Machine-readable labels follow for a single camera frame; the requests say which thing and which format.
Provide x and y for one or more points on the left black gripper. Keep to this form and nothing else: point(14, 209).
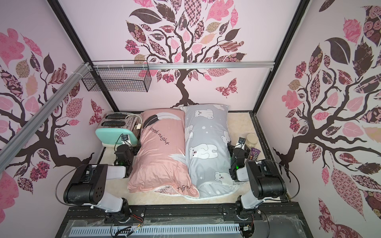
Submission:
point(137, 148)

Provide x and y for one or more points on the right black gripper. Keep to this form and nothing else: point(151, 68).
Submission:
point(238, 148)

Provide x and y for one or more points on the grey polar bear pillow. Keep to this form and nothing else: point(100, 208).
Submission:
point(206, 153)

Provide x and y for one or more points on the pink good night pillow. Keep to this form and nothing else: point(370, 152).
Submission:
point(160, 164)

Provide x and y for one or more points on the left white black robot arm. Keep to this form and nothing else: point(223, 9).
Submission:
point(87, 186)

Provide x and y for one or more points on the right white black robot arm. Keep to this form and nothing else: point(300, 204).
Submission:
point(265, 180)

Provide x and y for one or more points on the purple candy packet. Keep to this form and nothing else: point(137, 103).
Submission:
point(254, 154)

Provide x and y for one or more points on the round beige lidded jar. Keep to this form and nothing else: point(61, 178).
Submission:
point(251, 140)

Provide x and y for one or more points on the mint green toaster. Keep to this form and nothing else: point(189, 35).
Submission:
point(114, 124)

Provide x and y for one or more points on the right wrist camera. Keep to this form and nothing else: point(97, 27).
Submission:
point(241, 143)

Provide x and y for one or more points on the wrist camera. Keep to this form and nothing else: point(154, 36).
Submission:
point(125, 139)
point(241, 143)

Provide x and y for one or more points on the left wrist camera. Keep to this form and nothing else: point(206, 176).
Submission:
point(125, 139)

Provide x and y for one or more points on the white vented cable duct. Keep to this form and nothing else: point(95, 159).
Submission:
point(153, 231)

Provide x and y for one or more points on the black wire basket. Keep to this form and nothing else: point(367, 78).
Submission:
point(118, 76)

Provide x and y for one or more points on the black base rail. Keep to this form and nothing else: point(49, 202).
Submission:
point(271, 220)

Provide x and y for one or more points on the back aluminium rail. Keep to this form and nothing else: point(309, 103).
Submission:
point(197, 65)

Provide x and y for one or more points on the aluminium rail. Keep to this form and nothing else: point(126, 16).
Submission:
point(197, 65)
point(12, 148)

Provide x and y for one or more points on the left aluminium rail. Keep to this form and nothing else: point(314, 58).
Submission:
point(12, 148)

